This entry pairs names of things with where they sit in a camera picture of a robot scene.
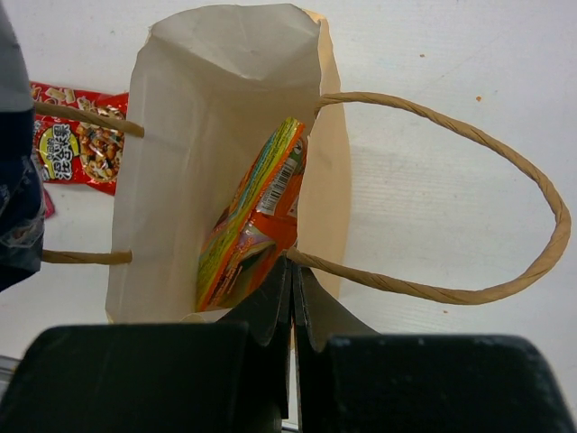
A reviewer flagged pink candy packet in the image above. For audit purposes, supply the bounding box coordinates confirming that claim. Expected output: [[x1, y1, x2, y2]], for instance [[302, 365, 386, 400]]
[[43, 189, 55, 219]]

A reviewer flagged orange snack packet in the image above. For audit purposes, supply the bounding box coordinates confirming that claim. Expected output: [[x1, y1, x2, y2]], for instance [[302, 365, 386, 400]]
[[195, 117, 307, 312]]

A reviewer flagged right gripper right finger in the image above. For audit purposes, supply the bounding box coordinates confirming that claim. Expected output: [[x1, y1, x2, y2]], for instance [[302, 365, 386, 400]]
[[291, 263, 377, 432]]

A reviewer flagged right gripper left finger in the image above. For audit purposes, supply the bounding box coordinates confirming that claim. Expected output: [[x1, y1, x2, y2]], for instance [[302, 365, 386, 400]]
[[220, 256, 292, 419]]

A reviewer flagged blue Burts chips bag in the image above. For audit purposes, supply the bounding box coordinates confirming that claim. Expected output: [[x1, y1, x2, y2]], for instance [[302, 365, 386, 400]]
[[0, 8, 45, 290]]

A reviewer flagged red mixed nuts packet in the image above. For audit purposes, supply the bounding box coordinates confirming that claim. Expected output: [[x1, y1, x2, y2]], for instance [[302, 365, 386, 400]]
[[30, 81, 129, 196]]

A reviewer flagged brown paper bag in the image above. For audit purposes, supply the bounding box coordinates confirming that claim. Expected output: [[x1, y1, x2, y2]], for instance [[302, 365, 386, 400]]
[[36, 5, 572, 323]]

